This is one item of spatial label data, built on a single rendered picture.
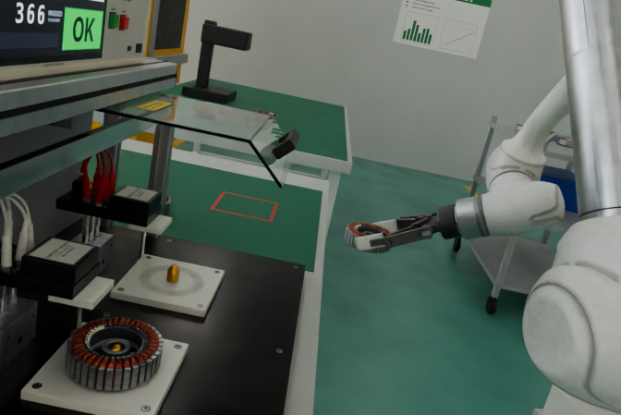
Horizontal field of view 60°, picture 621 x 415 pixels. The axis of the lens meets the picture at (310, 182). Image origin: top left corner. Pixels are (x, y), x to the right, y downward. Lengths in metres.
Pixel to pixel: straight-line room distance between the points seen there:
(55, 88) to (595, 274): 0.61
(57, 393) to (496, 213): 0.84
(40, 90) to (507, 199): 0.87
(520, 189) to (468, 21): 4.94
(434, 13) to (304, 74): 1.50
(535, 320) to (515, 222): 0.52
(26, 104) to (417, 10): 5.50
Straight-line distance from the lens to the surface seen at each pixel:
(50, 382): 0.72
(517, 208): 1.15
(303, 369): 0.84
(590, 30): 0.79
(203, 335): 0.84
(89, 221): 0.93
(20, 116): 0.60
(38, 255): 0.69
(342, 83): 5.91
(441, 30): 5.99
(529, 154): 1.26
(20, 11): 0.64
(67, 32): 0.73
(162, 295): 0.90
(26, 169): 0.62
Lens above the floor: 1.22
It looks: 15 degrees down
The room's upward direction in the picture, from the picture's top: 12 degrees clockwise
